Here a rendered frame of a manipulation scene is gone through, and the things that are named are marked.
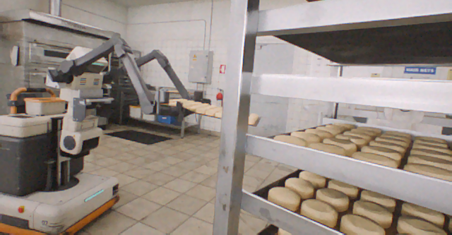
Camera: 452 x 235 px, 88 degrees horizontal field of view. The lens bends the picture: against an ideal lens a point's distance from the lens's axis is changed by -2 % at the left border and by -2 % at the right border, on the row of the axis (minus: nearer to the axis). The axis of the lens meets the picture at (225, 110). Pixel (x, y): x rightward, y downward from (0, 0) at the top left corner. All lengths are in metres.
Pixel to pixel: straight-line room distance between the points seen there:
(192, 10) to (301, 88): 5.62
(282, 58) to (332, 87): 4.53
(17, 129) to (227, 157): 1.76
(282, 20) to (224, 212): 0.29
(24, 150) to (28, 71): 2.81
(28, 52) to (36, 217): 3.17
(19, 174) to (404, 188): 2.03
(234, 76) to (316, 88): 0.11
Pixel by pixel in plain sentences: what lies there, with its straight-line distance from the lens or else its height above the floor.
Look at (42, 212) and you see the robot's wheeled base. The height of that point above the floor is 0.26.
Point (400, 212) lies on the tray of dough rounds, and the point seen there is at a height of 0.95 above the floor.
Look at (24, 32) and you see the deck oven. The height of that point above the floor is 1.69.
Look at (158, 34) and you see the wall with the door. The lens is 6.35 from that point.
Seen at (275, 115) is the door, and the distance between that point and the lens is 4.82.
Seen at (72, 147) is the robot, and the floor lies 0.63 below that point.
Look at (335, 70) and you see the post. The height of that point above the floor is 1.20.
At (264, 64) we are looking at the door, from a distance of 4.90.
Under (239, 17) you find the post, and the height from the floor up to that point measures 1.23.
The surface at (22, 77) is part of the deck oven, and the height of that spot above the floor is 1.02.
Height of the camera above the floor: 1.14
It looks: 6 degrees down
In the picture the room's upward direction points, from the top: 5 degrees clockwise
